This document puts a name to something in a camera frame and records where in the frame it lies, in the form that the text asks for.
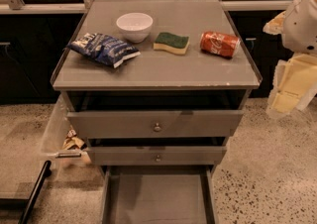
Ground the dark cabinet handle right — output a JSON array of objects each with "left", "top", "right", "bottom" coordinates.
[{"left": 246, "top": 38, "right": 257, "bottom": 42}]

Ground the grey bottom drawer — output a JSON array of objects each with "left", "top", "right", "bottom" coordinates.
[{"left": 100, "top": 166, "right": 218, "bottom": 224}]

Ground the grey drawer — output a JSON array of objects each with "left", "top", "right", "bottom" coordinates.
[
  {"left": 100, "top": 166, "right": 218, "bottom": 224},
  {"left": 87, "top": 146, "right": 227, "bottom": 166},
  {"left": 67, "top": 110, "right": 243, "bottom": 139}
]

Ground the blue chip bag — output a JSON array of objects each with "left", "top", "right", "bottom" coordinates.
[{"left": 67, "top": 33, "right": 141, "bottom": 68}]

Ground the clear plastic bin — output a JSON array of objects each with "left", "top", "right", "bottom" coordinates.
[{"left": 40, "top": 96, "right": 91, "bottom": 168}]

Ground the red soda can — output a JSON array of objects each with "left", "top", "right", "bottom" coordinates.
[{"left": 200, "top": 31, "right": 240, "bottom": 58}]

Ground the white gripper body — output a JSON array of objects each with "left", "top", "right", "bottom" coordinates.
[{"left": 282, "top": 0, "right": 317, "bottom": 54}]

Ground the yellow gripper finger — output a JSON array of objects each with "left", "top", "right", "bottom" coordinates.
[
  {"left": 266, "top": 53, "right": 317, "bottom": 118},
  {"left": 263, "top": 12, "right": 285, "bottom": 35}
]

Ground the grey drawer cabinet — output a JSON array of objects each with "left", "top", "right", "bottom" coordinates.
[{"left": 50, "top": 0, "right": 264, "bottom": 224}]

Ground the green yellow sponge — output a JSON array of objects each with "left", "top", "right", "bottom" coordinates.
[{"left": 153, "top": 32, "right": 189, "bottom": 55}]

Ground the grey top drawer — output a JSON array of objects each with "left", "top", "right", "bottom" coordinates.
[{"left": 67, "top": 110, "right": 243, "bottom": 139}]

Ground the grey middle drawer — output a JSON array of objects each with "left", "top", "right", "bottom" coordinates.
[{"left": 87, "top": 146, "right": 227, "bottom": 166}]

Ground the white bowl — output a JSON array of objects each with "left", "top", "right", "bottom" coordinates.
[{"left": 116, "top": 13, "right": 154, "bottom": 44}]

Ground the black bar handle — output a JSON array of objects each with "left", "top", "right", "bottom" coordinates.
[{"left": 18, "top": 161, "right": 52, "bottom": 224}]

